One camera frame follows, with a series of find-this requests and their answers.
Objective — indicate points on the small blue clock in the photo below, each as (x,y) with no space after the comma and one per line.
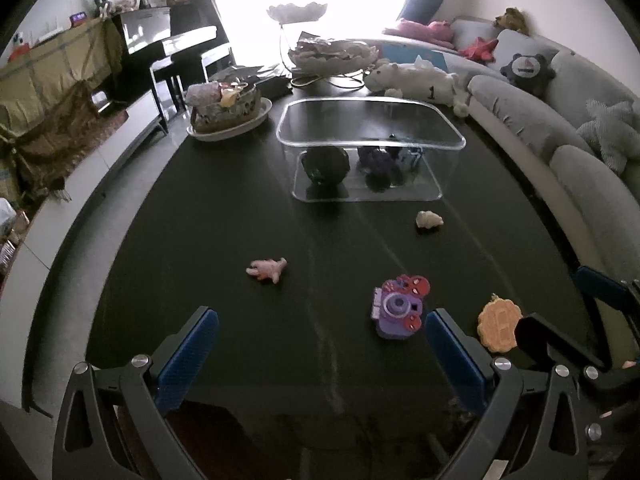
(77,18)

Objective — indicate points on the purple toy camera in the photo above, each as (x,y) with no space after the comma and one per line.
(397,310)

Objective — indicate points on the brown lion plush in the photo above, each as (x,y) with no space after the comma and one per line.
(511,20)

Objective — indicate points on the blue box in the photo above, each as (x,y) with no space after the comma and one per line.
(405,52)

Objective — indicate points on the clear plastic container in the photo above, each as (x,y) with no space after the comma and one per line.
(370,120)

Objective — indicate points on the black box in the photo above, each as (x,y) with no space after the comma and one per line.
(274,86)

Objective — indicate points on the orange mooncake toy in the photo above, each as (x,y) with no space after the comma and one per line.
(497,325)

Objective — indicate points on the white low cabinet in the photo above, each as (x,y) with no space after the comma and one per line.
(75,200)

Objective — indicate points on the olive plaid cloth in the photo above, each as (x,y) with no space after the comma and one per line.
(50,75)

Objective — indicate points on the dark green ball toy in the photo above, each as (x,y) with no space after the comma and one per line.
(325,165)

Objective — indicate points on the white plate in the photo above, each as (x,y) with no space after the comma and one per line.
(250,122)

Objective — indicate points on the red and white toy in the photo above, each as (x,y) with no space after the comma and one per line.
(21,46)

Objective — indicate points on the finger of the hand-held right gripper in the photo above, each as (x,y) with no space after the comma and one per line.
(600,287)
(550,335)

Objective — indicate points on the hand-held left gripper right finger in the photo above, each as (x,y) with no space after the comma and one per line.
(452,360)

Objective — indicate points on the brown patterned cloth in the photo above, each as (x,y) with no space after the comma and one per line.
(50,145)

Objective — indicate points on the white tiered lotus fruit stand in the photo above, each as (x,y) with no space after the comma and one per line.
(297,12)

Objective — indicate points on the black upright piano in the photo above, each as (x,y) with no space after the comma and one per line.
(145,30)

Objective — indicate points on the dark blue round cushion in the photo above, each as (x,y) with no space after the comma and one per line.
(527,72)

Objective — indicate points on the grey sofa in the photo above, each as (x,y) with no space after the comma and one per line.
(575,175)

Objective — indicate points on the group of small figurines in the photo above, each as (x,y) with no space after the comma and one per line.
(117,4)

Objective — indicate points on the pink animal figurine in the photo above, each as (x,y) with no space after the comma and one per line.
(267,269)

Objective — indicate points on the red star plush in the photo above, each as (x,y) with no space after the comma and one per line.
(479,50)

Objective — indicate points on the white plush sheep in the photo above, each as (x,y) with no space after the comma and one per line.
(420,80)

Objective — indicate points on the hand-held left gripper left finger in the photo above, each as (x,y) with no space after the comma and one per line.
(187,355)

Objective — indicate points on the plastic bag clutter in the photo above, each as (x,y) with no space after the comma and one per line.
(10,240)

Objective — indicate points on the striped star cushion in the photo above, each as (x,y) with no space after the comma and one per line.
(612,132)

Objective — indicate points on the black piano bench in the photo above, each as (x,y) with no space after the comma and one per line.
(180,65)

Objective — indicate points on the silver paper wrappers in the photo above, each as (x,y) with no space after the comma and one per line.
(245,72)

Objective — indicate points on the pink plush toy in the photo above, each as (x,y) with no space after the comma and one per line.
(422,30)

